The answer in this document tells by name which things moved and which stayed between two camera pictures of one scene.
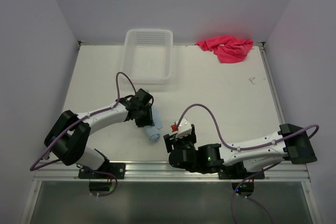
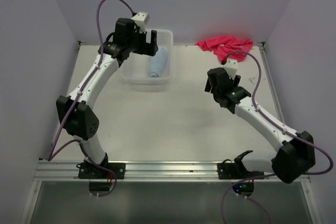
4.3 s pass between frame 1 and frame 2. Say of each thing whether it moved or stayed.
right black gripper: moved
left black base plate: stayed
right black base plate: stayed
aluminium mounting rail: stayed
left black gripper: moved
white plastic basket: stayed
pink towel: stayed
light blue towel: moved
